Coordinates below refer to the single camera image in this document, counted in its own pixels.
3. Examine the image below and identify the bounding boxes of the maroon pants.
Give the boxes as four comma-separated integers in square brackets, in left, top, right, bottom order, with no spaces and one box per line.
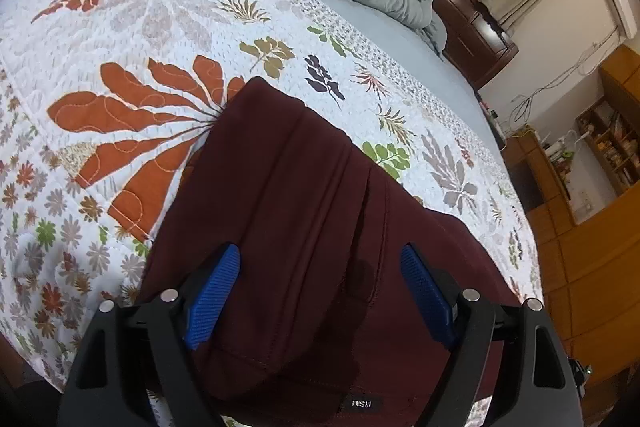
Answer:
[140,77,515,426]

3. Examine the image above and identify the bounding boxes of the wooden wardrobe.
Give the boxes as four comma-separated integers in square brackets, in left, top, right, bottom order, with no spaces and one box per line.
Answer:
[529,45,640,388]

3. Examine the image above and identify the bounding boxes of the wooden desk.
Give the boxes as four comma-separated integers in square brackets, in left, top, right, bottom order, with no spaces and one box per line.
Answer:
[502,131,576,242]

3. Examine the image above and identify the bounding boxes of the floral white quilt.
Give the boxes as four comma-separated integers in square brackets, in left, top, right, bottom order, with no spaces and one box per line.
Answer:
[1,0,542,397]

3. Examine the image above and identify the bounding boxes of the dark wooden headboard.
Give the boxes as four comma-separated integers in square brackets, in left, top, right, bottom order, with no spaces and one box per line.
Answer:
[433,0,518,90]

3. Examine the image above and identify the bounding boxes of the light blue bed sheet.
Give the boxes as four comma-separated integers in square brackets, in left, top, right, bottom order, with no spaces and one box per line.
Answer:
[320,0,502,162]

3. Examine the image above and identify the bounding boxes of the wooden wall shelf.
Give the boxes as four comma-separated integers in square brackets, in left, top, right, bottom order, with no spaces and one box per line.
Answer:
[576,96,639,196]

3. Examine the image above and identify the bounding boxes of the hanging wall cables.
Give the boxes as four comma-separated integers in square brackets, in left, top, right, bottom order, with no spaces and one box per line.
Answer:
[499,26,622,134]

